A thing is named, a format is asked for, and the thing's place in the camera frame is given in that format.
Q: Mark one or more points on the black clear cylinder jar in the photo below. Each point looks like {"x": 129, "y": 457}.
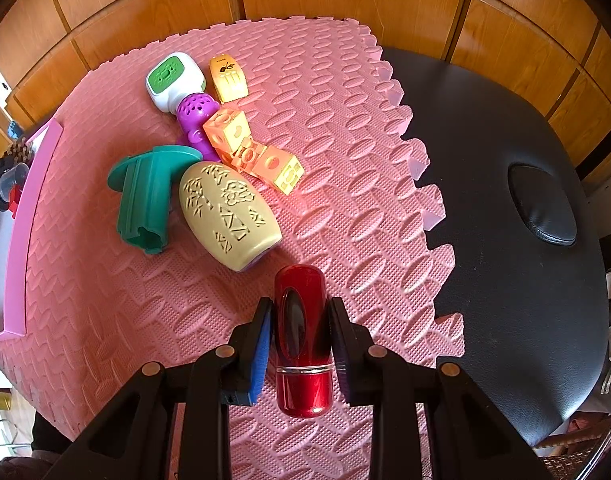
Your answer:
{"x": 10, "y": 180}

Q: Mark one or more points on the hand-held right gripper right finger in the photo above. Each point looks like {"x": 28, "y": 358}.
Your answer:
{"x": 343, "y": 355}

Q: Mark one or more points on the black oval cushion plug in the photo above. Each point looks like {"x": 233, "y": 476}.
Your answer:
{"x": 543, "y": 205}

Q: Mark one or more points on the matte red plastic piece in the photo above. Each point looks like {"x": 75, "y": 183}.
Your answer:
{"x": 17, "y": 200}

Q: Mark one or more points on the pink storage box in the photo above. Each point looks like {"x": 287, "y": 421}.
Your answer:
{"x": 35, "y": 185}

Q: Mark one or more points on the black padded massage table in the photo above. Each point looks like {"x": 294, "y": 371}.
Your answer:
{"x": 485, "y": 135}

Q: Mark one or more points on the orange perforated cube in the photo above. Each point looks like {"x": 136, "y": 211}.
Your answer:
{"x": 225, "y": 132}
{"x": 280, "y": 167}
{"x": 248, "y": 156}

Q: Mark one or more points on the brown hairbrush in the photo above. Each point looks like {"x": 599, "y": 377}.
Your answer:
{"x": 12, "y": 155}

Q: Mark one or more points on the yellow mouse-shaped toy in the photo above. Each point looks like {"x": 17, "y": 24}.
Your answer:
{"x": 228, "y": 80}

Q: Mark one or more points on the green plastic spool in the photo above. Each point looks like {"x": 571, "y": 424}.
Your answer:
{"x": 145, "y": 195}

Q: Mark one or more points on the white green plug-in device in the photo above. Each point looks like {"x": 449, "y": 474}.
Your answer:
{"x": 170, "y": 77}

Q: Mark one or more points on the pink foam mat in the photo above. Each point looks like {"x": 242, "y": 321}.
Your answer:
{"x": 335, "y": 135}

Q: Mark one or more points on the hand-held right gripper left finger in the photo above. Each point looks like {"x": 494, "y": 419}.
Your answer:
{"x": 263, "y": 350}

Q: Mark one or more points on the brown wicker furniture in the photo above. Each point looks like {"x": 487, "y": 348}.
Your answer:
{"x": 560, "y": 442}

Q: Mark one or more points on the purple perforated toy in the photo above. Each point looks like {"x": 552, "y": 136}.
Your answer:
{"x": 195, "y": 110}

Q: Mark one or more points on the shiny red cylinder bottle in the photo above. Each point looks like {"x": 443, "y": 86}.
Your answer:
{"x": 303, "y": 390}

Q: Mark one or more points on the beige carved vase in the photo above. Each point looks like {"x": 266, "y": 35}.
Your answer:
{"x": 225, "y": 210}

